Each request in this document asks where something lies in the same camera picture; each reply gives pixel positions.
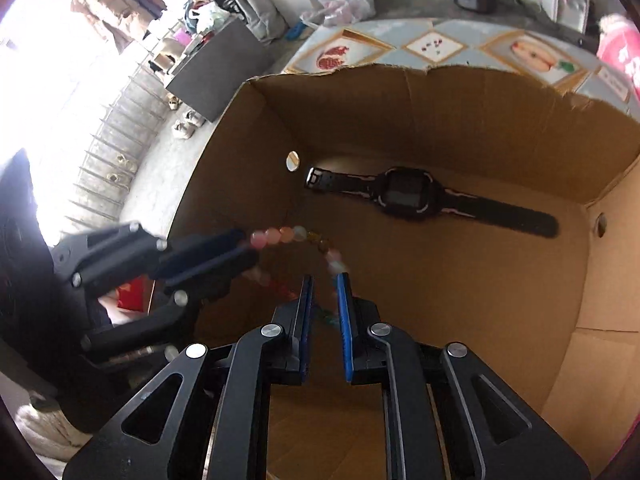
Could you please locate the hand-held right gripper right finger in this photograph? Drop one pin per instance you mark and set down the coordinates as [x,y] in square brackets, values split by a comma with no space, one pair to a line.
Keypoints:
[344,310]

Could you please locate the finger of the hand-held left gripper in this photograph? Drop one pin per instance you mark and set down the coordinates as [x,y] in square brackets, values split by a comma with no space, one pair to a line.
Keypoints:
[210,247]
[210,280]

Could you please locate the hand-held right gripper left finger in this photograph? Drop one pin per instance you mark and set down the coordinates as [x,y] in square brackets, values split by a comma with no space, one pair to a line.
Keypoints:
[307,305]

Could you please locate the brown cardboard box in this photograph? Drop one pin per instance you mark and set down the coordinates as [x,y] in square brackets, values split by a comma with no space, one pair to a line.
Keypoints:
[450,285]

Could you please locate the black smart watch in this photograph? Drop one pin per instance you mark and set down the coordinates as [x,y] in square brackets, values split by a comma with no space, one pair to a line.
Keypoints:
[410,195]

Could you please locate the green white fluffy robe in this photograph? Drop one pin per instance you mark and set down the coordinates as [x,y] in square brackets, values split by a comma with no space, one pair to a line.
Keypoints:
[50,430]

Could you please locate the white shoe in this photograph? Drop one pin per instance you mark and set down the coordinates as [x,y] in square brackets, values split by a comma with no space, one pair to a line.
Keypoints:
[181,130]
[194,117]

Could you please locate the metal window grille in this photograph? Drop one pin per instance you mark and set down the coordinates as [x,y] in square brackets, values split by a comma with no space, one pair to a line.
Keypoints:
[115,150]

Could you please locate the dark grey cabinet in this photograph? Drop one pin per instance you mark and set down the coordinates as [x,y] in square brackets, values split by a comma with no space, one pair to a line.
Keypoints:
[215,75]

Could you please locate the pile of clothes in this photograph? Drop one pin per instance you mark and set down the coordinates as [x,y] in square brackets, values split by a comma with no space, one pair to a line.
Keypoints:
[210,5]

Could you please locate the clear plastic bag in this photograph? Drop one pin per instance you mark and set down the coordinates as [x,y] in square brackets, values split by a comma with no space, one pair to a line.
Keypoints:
[345,5]

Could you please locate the pink floral blanket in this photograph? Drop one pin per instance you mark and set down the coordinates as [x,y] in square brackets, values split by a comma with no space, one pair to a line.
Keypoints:
[620,50]

